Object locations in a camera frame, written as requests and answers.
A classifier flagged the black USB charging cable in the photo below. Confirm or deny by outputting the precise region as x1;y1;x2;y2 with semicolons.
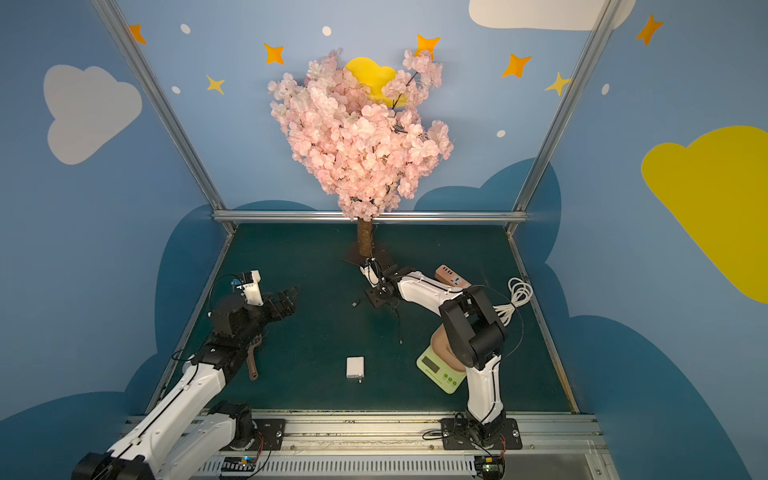
351;296;404;346

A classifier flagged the pink white power strip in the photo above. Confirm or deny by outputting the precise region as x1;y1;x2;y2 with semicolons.
435;264;472;289

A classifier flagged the white USB power adapter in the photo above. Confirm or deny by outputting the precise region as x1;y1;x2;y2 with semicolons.
346;356;365;382

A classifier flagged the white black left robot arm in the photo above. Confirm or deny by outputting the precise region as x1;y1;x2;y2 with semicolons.
71;286;299;479

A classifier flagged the green electronic kitchen scale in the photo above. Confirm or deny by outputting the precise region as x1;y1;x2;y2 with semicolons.
416;347;466;395

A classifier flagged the brown slotted spatula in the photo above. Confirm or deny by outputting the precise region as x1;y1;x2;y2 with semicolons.
246;335;263;381

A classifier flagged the pink square panda bowl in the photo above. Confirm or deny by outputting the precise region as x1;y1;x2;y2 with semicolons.
430;325;466;372

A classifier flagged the pink blossom artificial tree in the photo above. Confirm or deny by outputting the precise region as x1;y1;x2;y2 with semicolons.
268;48;454;256

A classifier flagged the dark metal tree base plate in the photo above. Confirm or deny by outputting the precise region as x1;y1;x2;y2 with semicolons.
344;242;393;271

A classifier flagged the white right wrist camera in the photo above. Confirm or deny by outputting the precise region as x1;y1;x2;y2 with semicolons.
360;257;383;287

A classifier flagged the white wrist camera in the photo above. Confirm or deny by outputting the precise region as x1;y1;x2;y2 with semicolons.
360;257;383;287
235;270;264;306

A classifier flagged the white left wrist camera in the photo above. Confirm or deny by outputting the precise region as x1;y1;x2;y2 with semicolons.
235;270;264;306

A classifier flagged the left side aluminium table rail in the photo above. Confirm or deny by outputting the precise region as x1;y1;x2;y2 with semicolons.
144;233;235;414

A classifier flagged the aluminium table rail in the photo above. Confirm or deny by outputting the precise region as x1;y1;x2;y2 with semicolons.
507;232;581;414
144;233;235;414

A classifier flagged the horizontal aluminium back rail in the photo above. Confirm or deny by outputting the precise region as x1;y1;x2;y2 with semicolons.
212;209;529;226

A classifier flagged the white coiled power strip cord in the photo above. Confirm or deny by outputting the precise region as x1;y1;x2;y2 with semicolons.
490;277;535;328

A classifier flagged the right side aluminium table rail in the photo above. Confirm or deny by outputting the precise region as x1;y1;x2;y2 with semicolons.
507;232;581;414

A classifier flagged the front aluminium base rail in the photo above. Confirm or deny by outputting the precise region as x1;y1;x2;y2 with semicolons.
191;410;618;479

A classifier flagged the left aluminium corner post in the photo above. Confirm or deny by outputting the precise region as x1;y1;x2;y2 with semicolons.
91;0;227;212

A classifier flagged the aluminium corner post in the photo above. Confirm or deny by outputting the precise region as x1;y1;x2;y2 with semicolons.
505;0;623;238
91;0;227;212

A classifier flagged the right aluminium corner post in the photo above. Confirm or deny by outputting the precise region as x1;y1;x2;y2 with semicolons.
505;0;623;238

